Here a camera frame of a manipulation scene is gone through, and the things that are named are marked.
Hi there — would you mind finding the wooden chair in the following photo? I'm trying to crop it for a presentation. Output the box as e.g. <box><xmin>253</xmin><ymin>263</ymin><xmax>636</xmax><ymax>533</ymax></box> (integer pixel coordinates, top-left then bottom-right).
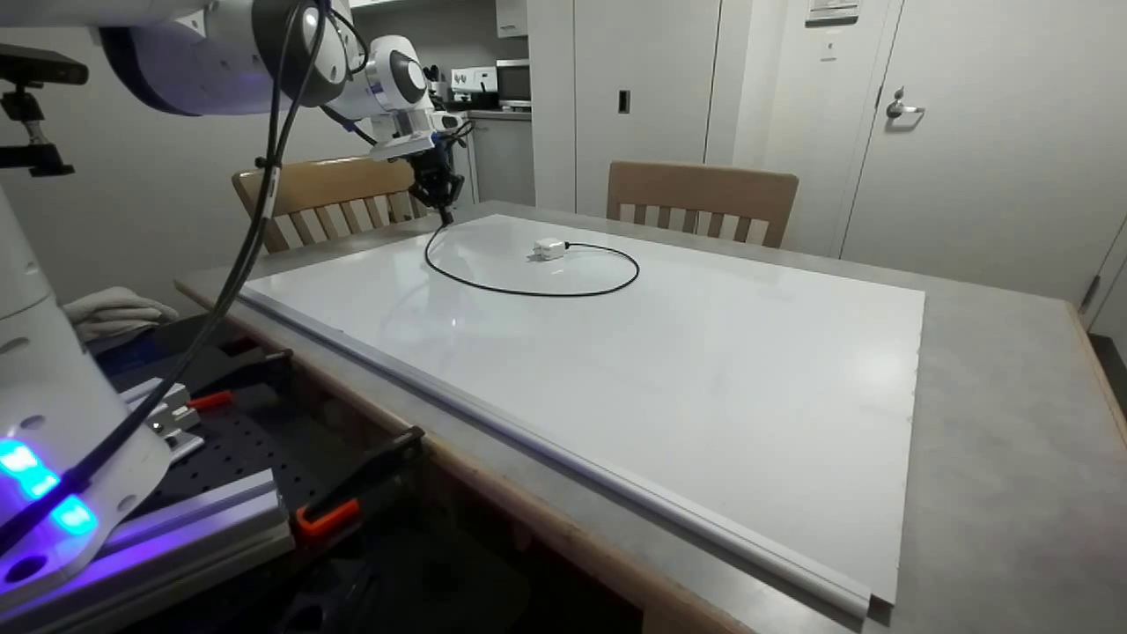
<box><xmin>606</xmin><ymin>163</ymin><xmax>800</xmax><ymax>247</ymax></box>
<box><xmin>262</xmin><ymin>158</ymin><xmax>425</xmax><ymax>255</ymax></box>

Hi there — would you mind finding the aluminium rail frame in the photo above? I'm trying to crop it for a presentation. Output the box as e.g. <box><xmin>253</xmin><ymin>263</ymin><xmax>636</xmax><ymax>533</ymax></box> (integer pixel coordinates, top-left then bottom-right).
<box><xmin>0</xmin><ymin>467</ymin><xmax>297</xmax><ymax>634</ymax></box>

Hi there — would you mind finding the black cable with white plug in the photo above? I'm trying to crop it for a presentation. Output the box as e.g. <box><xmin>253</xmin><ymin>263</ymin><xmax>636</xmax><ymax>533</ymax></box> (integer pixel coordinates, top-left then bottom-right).
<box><xmin>418</xmin><ymin>215</ymin><xmax>645</xmax><ymax>303</ymax></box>

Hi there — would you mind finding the orange handled clamp far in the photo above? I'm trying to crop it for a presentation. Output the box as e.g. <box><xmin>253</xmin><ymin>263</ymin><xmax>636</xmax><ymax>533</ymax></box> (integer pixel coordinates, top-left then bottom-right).
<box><xmin>187</xmin><ymin>350</ymin><xmax>294</xmax><ymax>413</ymax></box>

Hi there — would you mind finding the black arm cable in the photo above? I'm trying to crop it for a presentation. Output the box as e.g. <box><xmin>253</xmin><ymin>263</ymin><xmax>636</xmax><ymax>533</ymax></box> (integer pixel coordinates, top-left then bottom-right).
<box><xmin>0</xmin><ymin>0</ymin><xmax>356</xmax><ymax>557</ymax></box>

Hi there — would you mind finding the wooden chair far right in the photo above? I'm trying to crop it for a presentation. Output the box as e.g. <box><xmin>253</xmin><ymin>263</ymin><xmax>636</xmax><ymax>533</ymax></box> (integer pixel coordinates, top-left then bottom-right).
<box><xmin>262</xmin><ymin>158</ymin><xmax>425</xmax><ymax>255</ymax></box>

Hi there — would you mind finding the white door with handle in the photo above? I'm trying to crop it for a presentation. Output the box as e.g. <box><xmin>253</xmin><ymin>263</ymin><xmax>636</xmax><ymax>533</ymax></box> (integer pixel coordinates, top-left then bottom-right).
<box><xmin>844</xmin><ymin>0</ymin><xmax>1127</xmax><ymax>303</ymax></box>

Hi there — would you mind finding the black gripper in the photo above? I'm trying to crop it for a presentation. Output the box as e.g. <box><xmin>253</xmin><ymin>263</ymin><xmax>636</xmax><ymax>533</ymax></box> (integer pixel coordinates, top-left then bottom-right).
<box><xmin>409</xmin><ymin>145</ymin><xmax>465</xmax><ymax>227</ymax></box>

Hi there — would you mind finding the white board on table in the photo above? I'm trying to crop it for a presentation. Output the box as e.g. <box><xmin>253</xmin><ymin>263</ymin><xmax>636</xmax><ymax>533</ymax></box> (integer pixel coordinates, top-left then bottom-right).
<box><xmin>243</xmin><ymin>215</ymin><xmax>927</xmax><ymax>617</ymax></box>

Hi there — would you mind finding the orange handled clamp near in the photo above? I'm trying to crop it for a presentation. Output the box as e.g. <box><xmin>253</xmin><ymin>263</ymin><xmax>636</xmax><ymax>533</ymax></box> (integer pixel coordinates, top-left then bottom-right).
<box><xmin>289</xmin><ymin>428</ymin><xmax>422</xmax><ymax>547</ymax></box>

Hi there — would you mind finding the wooden chair far left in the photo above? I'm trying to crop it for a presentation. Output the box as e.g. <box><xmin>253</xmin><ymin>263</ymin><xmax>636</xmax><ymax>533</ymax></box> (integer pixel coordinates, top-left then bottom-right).
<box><xmin>606</xmin><ymin>163</ymin><xmax>800</xmax><ymax>247</ymax></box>

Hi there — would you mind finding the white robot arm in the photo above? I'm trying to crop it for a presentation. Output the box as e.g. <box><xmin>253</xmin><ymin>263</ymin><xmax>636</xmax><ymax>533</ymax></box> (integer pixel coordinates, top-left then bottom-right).
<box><xmin>0</xmin><ymin>0</ymin><xmax>465</xmax><ymax>212</ymax></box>

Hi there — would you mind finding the black camera on stand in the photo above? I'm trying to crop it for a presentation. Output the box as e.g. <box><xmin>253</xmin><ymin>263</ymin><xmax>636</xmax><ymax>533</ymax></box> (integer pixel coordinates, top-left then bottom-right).
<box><xmin>0</xmin><ymin>41</ymin><xmax>90</xmax><ymax>175</ymax></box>

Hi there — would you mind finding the orange handled clamp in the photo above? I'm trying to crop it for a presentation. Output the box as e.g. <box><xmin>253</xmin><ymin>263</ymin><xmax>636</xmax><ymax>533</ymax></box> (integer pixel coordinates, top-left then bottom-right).
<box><xmin>289</xmin><ymin>428</ymin><xmax>422</xmax><ymax>547</ymax></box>
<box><xmin>187</xmin><ymin>350</ymin><xmax>294</xmax><ymax>413</ymax></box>

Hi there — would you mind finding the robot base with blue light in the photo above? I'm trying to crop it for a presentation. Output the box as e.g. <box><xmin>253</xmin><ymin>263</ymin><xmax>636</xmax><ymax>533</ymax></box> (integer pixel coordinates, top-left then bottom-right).
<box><xmin>0</xmin><ymin>194</ymin><xmax>174</xmax><ymax>621</ymax></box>

